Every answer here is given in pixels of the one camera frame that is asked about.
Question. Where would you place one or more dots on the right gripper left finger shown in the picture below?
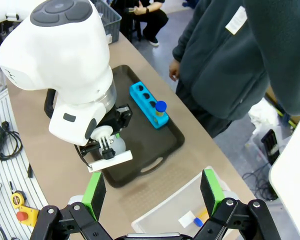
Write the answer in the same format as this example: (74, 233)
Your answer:
(95, 195)

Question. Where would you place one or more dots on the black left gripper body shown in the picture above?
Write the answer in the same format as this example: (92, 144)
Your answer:
(112, 120)

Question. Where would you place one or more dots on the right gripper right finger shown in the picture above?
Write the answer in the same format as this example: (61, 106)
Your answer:
(210, 192)

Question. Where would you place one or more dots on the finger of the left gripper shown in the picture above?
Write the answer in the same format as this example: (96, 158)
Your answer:
(125, 116)
(90, 149)

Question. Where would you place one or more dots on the white round plastic bottle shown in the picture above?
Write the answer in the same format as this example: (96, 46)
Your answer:
(121, 146)

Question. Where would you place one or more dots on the blue capped sample tube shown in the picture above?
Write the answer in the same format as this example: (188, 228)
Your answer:
(161, 107)

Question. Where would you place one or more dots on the person's right forearm dark sleeve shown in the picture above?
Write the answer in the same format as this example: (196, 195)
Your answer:
(183, 47)

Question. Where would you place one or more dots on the person's left forearm dark sleeve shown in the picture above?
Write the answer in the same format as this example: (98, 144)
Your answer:
(285, 62)

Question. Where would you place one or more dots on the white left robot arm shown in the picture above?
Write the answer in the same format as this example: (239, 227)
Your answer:
(65, 55)

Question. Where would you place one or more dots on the person's right hand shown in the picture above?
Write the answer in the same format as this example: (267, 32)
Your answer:
(175, 70)

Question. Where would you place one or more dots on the blue test tube rack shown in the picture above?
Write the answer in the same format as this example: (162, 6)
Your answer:
(140, 96)

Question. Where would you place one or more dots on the blue capped yellow tube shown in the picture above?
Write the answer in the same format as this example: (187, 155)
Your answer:
(198, 221)

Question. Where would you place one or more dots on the small white block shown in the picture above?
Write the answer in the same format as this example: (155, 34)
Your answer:
(186, 219)

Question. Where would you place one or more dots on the dark brown serving tray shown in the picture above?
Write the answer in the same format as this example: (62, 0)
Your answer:
(150, 145)

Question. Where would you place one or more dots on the white translucent plastic bin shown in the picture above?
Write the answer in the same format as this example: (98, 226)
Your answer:
(165, 215)

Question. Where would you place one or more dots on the black marker pen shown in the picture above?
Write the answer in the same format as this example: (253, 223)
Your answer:
(30, 171)

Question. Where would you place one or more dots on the yellow emergency stop button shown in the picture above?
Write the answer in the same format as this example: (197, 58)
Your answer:
(25, 216)

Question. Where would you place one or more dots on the black floor power unit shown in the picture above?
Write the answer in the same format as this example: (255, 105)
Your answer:
(271, 146)

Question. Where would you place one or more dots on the yellow tape measure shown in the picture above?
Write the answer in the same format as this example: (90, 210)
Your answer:
(18, 200)

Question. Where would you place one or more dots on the white side table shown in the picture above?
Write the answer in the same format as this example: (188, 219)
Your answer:
(292, 175)

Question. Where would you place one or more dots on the white slotted mounting plate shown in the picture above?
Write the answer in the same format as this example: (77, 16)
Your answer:
(5, 175)

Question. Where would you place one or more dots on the white plastic bag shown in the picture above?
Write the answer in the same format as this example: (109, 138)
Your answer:
(262, 115)

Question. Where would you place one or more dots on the grey plastic woven basket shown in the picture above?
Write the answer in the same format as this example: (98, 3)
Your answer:
(110, 17)

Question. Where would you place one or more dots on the seated person in black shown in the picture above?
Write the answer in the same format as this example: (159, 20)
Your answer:
(150, 15)

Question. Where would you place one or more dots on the person in dark fleece jacket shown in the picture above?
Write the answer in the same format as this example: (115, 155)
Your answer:
(227, 75)

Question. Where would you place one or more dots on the white paper jacket tag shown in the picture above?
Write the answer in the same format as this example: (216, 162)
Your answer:
(236, 21)

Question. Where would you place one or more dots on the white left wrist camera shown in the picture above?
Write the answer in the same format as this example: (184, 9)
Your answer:
(110, 161)

